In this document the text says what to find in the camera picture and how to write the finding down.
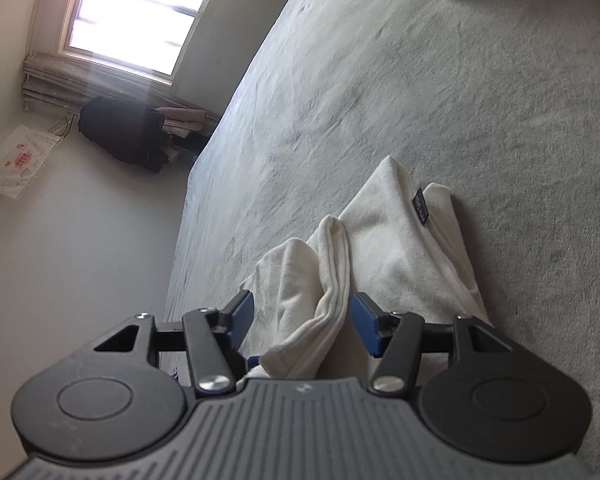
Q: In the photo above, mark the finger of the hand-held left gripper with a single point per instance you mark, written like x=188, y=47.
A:
x=254, y=361

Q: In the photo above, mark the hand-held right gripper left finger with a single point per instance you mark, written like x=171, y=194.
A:
x=242, y=315

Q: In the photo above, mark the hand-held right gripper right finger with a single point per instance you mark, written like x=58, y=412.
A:
x=362, y=325

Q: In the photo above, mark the white t-shirt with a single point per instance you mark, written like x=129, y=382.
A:
x=390, y=250

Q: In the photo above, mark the hanging pink garment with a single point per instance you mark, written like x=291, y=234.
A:
x=185, y=120

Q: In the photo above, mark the hanging dark coat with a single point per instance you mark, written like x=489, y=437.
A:
x=125, y=130

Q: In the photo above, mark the window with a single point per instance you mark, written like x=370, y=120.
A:
x=135, y=10

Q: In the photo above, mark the wall poster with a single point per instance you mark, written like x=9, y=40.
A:
x=20, y=160

